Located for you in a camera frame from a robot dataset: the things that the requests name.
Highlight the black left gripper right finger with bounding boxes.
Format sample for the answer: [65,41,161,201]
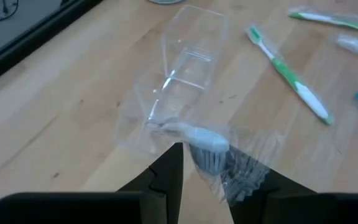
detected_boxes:
[227,145,358,224]

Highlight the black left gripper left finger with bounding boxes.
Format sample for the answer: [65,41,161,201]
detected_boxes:
[0,142,185,224]

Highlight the green white toothbrush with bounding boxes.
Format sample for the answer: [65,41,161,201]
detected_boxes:
[287,6,358,35]
[244,22,336,127]

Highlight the orange white toothbrush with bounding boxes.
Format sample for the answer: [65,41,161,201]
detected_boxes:
[334,32,358,60]

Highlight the clear plastic toothbrush holder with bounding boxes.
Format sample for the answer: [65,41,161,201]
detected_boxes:
[113,4,229,156]

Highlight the tangled black floor cable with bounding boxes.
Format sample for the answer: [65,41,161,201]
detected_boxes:
[0,0,20,25]

